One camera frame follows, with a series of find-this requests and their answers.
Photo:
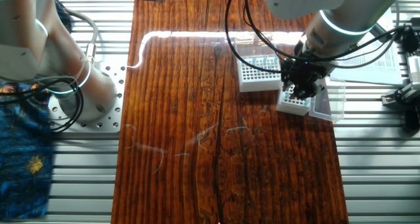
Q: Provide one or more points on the clear plastic holder lid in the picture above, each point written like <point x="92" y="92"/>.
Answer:
<point x="249" y="48"/>
<point x="329" y="104"/>

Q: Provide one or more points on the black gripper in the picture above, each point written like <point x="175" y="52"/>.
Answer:
<point x="303" y="72"/>

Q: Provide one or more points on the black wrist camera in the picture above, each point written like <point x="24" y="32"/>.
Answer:
<point x="410" y="40"/>

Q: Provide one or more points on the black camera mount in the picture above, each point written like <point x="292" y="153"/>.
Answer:
<point x="403" y="94"/>

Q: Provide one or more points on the brown wooden board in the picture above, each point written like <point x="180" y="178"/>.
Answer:
<point x="183" y="135"/>

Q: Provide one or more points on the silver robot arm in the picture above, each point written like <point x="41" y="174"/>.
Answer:
<point x="33" y="53"/>

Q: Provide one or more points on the silver perforated base plate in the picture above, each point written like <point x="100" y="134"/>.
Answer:
<point x="113" y="120"/>

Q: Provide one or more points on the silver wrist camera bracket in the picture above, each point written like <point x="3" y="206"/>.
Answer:
<point x="382" y="30"/>

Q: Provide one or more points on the blue painted cloth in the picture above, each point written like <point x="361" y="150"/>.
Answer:
<point x="23" y="184"/>

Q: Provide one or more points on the printed paper sheet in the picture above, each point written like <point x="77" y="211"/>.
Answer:
<point x="377" y="71"/>

